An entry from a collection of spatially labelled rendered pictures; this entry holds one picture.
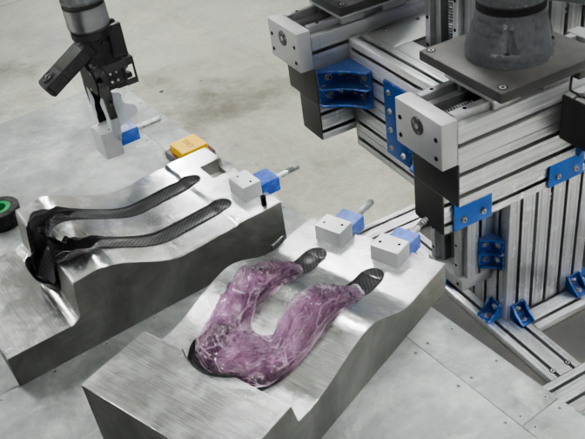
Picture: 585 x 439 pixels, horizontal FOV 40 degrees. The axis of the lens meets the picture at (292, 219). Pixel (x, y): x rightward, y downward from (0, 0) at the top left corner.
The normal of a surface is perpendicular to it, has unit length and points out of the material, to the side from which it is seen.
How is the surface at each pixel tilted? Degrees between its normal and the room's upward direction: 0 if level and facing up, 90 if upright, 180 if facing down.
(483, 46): 73
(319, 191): 0
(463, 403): 0
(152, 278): 90
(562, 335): 0
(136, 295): 90
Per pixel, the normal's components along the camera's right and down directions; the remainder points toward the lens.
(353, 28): 0.48, 0.47
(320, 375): -0.26, -0.65
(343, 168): -0.12, -0.80
